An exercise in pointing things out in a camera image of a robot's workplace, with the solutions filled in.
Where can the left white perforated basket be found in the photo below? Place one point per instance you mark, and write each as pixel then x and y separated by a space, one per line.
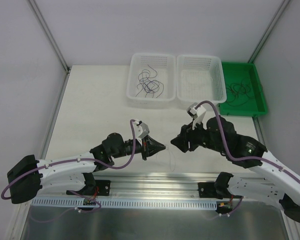
pixel 151 80

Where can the white slotted cable duct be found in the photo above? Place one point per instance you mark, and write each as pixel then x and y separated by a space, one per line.
pixel 117 203

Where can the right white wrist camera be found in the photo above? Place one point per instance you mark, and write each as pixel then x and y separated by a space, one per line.
pixel 197 114

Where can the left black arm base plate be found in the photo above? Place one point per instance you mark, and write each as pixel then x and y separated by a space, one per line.
pixel 102 187

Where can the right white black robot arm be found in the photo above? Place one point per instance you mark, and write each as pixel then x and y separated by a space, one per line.
pixel 283 192

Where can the aluminium frame post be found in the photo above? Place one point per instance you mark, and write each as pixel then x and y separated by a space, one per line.
pixel 47 32
pixel 283 6

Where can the aluminium frame post left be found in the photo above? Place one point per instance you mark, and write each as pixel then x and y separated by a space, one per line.
pixel 47 32

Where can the aluminium table edge rail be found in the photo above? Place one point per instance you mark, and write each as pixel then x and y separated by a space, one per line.
pixel 161 186

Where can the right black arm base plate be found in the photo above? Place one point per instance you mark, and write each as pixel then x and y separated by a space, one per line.
pixel 206 190

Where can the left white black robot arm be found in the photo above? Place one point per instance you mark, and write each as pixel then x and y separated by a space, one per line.
pixel 31 177

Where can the white perforated basket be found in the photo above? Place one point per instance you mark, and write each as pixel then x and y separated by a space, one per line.
pixel 199 78
pixel 151 80

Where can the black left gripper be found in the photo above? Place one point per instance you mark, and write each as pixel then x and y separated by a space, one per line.
pixel 144 149

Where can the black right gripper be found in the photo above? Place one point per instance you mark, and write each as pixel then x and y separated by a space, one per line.
pixel 188 139

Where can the green plastic tray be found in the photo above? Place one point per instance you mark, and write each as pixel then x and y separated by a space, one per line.
pixel 244 91

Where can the aluminium frame post right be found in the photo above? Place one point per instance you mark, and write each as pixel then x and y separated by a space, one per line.
pixel 283 6

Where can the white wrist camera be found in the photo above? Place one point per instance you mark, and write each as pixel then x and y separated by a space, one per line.
pixel 141 130
pixel 197 114

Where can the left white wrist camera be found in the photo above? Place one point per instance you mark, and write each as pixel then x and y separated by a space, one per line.
pixel 141 130

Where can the right white perforated basket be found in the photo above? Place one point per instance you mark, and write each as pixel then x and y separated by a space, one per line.
pixel 199 78

